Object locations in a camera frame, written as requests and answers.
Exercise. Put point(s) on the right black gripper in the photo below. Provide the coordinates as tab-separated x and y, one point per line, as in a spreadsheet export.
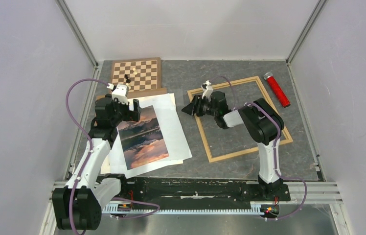
196	107

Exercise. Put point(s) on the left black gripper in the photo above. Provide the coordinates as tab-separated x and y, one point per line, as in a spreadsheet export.
131	115

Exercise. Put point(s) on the wooden picture frame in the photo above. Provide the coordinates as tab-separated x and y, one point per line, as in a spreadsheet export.
288	138

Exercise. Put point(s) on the brown frame backing board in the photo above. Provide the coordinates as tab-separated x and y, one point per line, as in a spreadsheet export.
150	92

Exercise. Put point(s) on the landscape photo print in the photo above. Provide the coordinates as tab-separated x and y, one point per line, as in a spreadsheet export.
142	142

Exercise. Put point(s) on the red glitter microphone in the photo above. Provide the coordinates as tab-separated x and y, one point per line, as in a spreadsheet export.
279	93

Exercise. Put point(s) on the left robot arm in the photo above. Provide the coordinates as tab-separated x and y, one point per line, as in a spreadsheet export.
78	204

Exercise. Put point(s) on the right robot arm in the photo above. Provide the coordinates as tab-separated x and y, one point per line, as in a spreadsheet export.
262	122

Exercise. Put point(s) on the black chess piece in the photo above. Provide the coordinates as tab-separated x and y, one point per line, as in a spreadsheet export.
127	79

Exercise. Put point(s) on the wooden chessboard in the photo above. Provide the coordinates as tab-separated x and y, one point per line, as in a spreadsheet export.
149	73

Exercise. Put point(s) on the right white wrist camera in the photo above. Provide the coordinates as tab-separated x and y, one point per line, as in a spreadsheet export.
207	90

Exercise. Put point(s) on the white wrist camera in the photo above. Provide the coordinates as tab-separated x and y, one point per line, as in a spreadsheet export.
207	90
119	94

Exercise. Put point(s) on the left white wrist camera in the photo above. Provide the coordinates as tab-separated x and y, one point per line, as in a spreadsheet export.
119	94

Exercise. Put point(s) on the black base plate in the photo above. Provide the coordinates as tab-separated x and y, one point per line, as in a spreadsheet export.
199	193

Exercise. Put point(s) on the white slotted cable duct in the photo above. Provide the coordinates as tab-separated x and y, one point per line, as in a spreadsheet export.
254	209

